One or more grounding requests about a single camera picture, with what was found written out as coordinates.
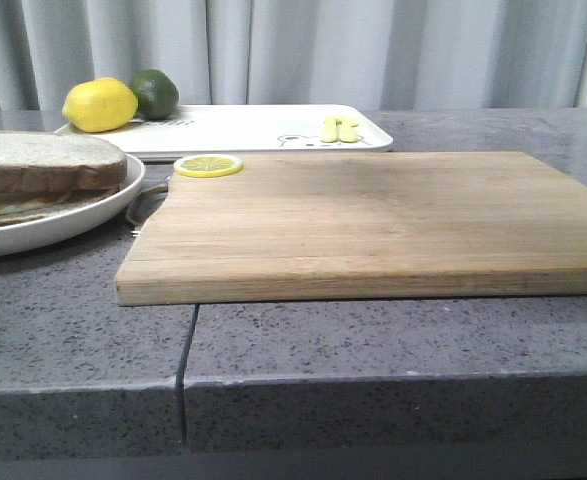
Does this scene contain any wooden cutting board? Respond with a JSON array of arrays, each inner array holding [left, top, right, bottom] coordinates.
[[115, 152, 587, 305]]

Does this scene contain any bread slice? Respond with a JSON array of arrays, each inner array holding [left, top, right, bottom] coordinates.
[[0, 131, 127, 193], [0, 187, 119, 227]]

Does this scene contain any green lime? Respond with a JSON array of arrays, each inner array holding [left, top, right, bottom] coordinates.
[[130, 69, 179, 120]]

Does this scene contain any light green plastic fork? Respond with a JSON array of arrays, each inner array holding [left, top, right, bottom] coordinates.
[[320, 116, 340, 143]]

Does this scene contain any white round plate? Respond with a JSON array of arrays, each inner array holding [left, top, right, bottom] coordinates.
[[0, 154, 146, 256]]

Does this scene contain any light green plastic knife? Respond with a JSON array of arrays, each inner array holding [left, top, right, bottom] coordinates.
[[336, 116, 359, 143]]

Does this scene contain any grey curtain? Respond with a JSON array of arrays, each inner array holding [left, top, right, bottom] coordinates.
[[0, 1, 587, 110]]

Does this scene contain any front yellow lemon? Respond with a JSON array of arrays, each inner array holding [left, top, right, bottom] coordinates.
[[62, 77, 138, 133]]

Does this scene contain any white bear tray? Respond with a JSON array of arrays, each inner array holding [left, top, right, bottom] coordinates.
[[54, 103, 394, 163]]

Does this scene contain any cutting board cord loop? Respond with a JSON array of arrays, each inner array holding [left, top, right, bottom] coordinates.
[[125, 175, 172, 227]]

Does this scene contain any lemon slice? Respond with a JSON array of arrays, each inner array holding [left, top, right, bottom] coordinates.
[[173, 153, 244, 178]]

